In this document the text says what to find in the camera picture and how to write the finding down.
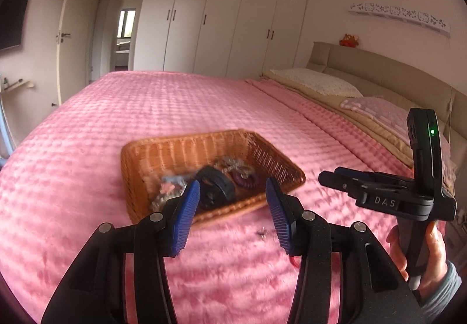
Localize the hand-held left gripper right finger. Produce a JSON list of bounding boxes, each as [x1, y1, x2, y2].
[[265, 177, 427, 324]]

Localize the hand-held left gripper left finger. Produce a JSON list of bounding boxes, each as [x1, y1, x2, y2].
[[41, 179, 201, 324]]

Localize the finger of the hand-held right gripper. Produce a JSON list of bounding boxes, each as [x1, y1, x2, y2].
[[318, 170, 367, 198], [334, 166, 376, 181]]

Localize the pink hair accessory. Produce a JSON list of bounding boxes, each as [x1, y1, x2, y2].
[[161, 174, 187, 195]]

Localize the black wristwatch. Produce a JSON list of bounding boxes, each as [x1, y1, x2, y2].
[[196, 167, 236, 210]]

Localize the brown wicker basket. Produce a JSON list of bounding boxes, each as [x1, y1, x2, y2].
[[121, 129, 306, 230]]

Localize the person's right forearm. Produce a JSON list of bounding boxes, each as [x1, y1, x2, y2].
[[419, 260, 464, 314]]

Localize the person's right hand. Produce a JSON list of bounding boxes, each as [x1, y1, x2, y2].
[[386, 222, 451, 301]]

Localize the beige quilt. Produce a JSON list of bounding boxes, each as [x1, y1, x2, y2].
[[260, 71, 417, 168]]

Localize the pink checked pillow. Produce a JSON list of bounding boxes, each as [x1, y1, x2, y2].
[[340, 96, 456, 179]]

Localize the white patterned pillow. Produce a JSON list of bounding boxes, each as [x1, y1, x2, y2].
[[270, 68, 363, 98]]

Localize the beige upholstered headboard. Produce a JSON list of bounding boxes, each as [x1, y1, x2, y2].
[[306, 41, 467, 164]]

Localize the pink plush blanket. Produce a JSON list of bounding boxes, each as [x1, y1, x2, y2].
[[0, 71, 456, 324]]

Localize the red plush toy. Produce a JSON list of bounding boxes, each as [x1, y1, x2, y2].
[[339, 33, 360, 48]]

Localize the dark framed window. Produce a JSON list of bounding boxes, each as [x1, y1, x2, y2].
[[119, 10, 136, 38]]

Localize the white built-in wardrobe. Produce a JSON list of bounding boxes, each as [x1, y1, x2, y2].
[[133, 0, 312, 82]]

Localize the white room door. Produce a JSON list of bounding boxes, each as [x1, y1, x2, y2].
[[55, 0, 106, 106]]

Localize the white decorative wall shelf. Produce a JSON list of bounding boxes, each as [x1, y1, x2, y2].
[[349, 2, 451, 36]]

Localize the small wooden wall shelf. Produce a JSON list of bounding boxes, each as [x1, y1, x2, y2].
[[0, 79, 34, 92]]

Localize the black wall television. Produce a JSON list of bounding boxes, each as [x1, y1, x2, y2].
[[0, 0, 32, 51]]

